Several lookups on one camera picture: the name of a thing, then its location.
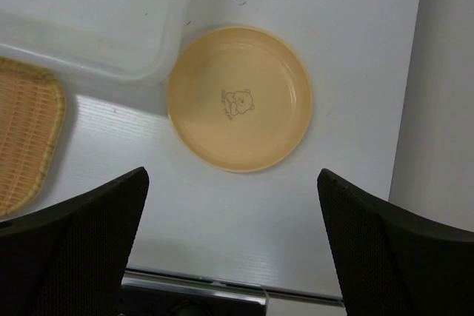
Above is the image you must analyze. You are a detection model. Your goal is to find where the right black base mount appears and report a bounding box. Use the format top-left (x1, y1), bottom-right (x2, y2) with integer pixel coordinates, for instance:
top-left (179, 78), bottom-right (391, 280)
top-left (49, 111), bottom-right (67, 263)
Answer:
top-left (113, 286), bottom-right (267, 315)

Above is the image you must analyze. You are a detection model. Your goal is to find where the translucent white plastic bin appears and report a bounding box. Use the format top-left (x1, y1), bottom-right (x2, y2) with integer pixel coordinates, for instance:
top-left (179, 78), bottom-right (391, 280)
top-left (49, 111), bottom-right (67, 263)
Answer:
top-left (1, 0), bottom-right (189, 85)

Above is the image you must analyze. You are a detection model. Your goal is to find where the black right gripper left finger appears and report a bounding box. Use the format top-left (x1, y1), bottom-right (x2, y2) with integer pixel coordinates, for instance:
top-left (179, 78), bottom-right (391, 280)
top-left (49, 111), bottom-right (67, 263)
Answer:
top-left (1, 167), bottom-right (149, 315)

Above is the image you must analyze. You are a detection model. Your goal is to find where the yellow bear plate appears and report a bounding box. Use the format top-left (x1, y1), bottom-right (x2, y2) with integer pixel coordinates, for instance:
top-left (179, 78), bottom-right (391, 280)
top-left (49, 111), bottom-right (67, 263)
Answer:
top-left (167, 26), bottom-right (313, 172)

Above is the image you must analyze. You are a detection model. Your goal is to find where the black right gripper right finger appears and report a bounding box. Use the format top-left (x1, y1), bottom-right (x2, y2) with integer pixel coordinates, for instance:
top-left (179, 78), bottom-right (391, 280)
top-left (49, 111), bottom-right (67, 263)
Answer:
top-left (318, 169), bottom-right (473, 315)

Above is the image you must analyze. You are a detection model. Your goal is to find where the metal table edge rail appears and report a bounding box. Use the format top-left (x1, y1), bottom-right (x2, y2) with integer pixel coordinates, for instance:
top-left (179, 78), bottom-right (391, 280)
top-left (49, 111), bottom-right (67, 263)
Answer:
top-left (121, 268), bottom-right (344, 307)

